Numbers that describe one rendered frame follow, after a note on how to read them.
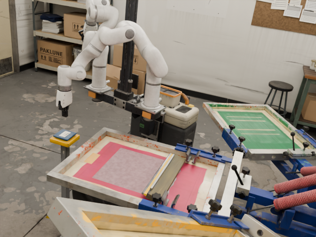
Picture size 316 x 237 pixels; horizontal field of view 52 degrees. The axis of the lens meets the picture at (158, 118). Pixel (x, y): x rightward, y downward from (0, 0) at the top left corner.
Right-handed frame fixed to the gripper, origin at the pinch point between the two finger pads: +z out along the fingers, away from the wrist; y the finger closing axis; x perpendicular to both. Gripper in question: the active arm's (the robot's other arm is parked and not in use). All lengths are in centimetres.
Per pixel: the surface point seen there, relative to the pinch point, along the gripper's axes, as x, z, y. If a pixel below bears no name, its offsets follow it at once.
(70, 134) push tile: 3.0, 13.9, -1.0
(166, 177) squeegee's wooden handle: 70, 12, 16
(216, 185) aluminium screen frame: 95, 12, 9
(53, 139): -3.5, 15.9, 6.3
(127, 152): 40.3, 15.4, -2.2
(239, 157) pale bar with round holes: 102, 7, -15
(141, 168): 54, 15, 9
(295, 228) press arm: 135, 19, 15
